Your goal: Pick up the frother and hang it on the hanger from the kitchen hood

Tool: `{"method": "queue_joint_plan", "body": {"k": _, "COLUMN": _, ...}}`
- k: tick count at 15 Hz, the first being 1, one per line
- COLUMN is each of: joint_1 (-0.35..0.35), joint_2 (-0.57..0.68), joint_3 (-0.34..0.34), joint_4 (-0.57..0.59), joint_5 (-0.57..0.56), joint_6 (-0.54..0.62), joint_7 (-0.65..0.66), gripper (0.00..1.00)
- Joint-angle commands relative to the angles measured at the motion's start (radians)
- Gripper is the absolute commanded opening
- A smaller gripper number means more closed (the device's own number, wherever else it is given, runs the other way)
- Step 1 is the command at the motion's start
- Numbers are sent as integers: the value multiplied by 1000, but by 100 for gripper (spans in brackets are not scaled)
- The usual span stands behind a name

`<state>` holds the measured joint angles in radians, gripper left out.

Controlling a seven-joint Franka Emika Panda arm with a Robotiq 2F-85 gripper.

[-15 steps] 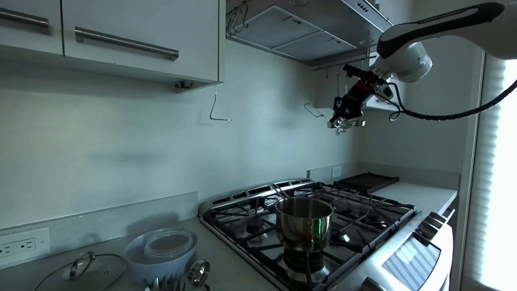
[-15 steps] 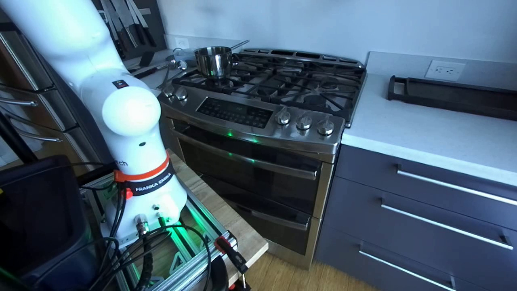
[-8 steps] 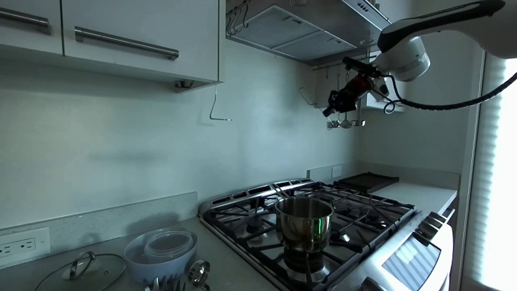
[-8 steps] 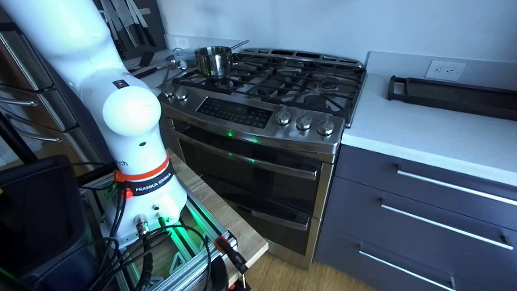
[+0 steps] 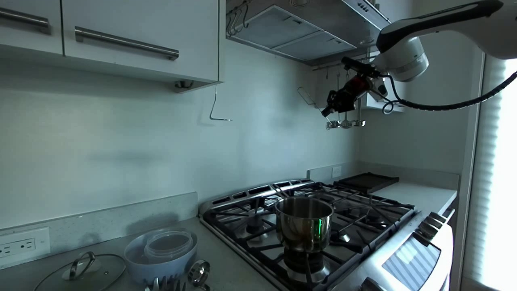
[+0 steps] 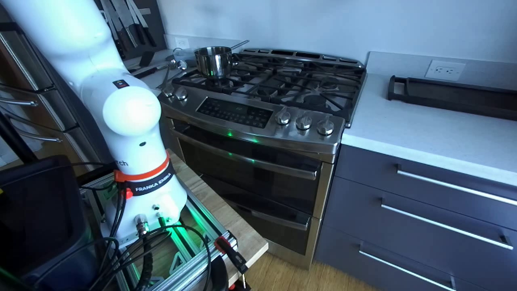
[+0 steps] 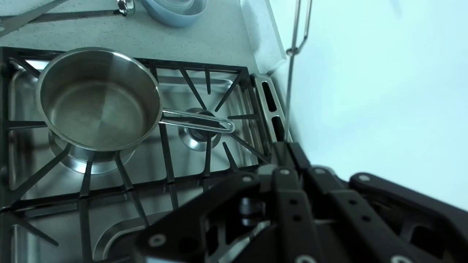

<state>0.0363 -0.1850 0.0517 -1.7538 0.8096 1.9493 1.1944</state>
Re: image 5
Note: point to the stainless steel range hood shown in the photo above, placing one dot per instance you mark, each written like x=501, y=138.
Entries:
x=280, y=26

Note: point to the L-shaped metal wall hook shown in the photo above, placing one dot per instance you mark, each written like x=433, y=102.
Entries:
x=213, y=110

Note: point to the stainless steel gas stove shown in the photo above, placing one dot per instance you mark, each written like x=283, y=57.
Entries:
x=376, y=252

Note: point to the white window blind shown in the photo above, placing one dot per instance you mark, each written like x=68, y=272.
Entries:
x=494, y=215

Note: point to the white wall power outlet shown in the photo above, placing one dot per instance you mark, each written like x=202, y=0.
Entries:
x=21, y=248

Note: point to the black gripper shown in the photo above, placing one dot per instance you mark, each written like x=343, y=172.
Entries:
x=352, y=91

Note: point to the glass pot lid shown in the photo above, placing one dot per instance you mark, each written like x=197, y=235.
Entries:
x=81, y=272

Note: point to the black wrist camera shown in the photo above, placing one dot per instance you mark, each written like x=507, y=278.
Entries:
x=357, y=67

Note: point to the stainless steel pot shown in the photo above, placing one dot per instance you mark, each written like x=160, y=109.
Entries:
x=304, y=231

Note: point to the small round metal utensil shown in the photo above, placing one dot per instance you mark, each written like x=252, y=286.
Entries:
x=199, y=272

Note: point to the narrow white cabinet door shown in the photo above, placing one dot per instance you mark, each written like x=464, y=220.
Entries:
x=26, y=37

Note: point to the wide white cabinet door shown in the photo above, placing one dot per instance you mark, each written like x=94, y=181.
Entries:
x=139, y=21

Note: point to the white bowl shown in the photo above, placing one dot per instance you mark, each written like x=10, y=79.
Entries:
x=162, y=267

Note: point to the metal utensil cluster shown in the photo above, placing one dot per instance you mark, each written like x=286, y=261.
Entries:
x=166, y=283

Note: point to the black griddle plate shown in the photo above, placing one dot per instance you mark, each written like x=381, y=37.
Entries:
x=365, y=181

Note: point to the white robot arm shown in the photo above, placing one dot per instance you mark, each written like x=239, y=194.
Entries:
x=404, y=57

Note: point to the small under-cabinet fitting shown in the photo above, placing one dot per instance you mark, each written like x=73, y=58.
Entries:
x=183, y=84

